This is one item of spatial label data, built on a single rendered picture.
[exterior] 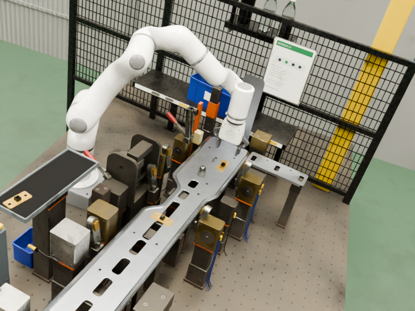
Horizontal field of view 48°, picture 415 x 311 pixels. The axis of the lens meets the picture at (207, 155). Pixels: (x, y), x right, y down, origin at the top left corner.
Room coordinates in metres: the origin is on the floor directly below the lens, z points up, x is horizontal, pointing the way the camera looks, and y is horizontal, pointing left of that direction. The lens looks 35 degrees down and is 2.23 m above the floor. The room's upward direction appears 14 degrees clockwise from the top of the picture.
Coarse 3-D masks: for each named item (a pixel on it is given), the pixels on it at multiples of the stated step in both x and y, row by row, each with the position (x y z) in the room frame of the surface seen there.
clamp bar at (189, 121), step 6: (186, 108) 1.78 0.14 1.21; (192, 108) 1.78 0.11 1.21; (186, 114) 1.76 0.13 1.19; (192, 114) 1.78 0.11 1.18; (186, 120) 1.75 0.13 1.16; (192, 120) 1.78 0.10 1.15; (186, 126) 1.75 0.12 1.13; (192, 126) 1.78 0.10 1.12; (186, 132) 1.75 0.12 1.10; (192, 132) 1.78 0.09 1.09
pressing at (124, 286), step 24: (192, 168) 1.63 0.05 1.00; (192, 192) 1.47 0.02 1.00; (216, 192) 1.51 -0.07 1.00; (144, 216) 1.27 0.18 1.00; (192, 216) 1.34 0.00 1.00; (120, 240) 1.13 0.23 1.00; (144, 240) 1.15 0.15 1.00; (168, 240) 1.18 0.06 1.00; (96, 264) 1.00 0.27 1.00; (144, 264) 1.05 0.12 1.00; (72, 288) 0.89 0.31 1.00; (120, 288) 0.93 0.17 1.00
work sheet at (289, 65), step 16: (272, 48) 2.24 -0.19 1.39; (288, 48) 2.22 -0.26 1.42; (304, 48) 2.20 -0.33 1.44; (272, 64) 2.24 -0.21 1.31; (288, 64) 2.21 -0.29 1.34; (304, 64) 2.19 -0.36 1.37; (272, 80) 2.23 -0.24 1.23; (288, 80) 2.20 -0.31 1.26; (304, 80) 2.18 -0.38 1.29; (288, 96) 2.20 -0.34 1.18
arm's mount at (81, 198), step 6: (96, 168) 1.73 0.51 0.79; (102, 174) 1.70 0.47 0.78; (102, 180) 1.66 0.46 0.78; (72, 192) 1.54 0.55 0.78; (78, 192) 1.55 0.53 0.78; (84, 192) 1.56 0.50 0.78; (90, 192) 1.57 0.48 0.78; (66, 198) 1.54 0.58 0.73; (72, 198) 1.54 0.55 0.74; (78, 198) 1.53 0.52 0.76; (84, 198) 1.53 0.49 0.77; (90, 198) 1.54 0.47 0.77; (72, 204) 1.54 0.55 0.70; (78, 204) 1.53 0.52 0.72; (84, 204) 1.53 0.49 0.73; (90, 204) 1.55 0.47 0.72
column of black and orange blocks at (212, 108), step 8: (216, 88) 2.04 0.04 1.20; (216, 96) 2.04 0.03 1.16; (208, 104) 2.05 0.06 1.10; (216, 104) 2.04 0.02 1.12; (208, 112) 2.05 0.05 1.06; (216, 112) 2.05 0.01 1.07; (208, 120) 2.04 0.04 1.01; (208, 128) 2.04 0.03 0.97; (208, 136) 2.04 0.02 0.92; (200, 144) 2.05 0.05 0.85
